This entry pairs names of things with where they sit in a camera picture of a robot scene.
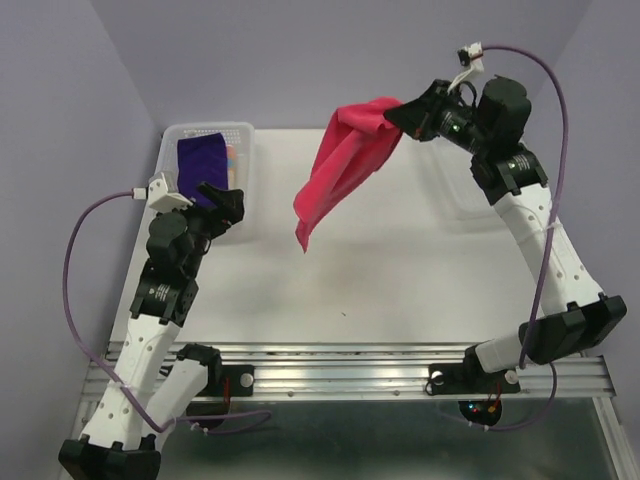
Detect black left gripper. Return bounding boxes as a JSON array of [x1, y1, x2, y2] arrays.
[[163, 181, 244, 274]]

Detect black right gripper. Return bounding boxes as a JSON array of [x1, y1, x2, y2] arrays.
[[386, 78, 491, 156]]

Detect blue orange dotted towel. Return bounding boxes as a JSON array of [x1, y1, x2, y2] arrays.
[[226, 145, 238, 189]]

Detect purple towel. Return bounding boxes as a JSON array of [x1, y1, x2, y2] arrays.
[[177, 133, 228, 207]]

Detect pink towel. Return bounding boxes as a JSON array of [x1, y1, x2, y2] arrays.
[[293, 97, 402, 251]]

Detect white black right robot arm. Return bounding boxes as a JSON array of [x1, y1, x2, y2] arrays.
[[384, 77, 627, 390]]

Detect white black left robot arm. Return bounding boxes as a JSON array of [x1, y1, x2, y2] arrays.
[[58, 180, 245, 479]]

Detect white perforated left basket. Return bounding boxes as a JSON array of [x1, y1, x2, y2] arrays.
[[156, 121, 255, 209]]

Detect white perforated basket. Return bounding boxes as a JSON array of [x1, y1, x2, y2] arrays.
[[428, 138, 497, 222], [156, 121, 255, 209]]

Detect white perforated right basket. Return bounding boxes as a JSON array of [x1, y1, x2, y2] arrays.
[[428, 138, 497, 222]]

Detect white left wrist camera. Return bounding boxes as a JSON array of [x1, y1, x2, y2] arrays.
[[146, 171, 193, 213]]

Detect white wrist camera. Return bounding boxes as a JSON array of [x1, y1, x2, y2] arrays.
[[447, 42, 484, 93], [146, 171, 193, 213]]

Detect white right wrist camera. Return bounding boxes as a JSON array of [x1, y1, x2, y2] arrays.
[[447, 42, 484, 93]]

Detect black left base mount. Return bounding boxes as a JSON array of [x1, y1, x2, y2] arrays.
[[185, 364, 255, 417]]

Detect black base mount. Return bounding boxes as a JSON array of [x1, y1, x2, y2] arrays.
[[424, 362, 521, 429], [185, 364, 255, 417]]

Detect aluminium rail frame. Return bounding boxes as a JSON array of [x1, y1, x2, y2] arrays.
[[58, 294, 626, 480]]

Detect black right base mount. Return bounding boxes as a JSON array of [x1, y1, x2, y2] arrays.
[[424, 362, 521, 429]]

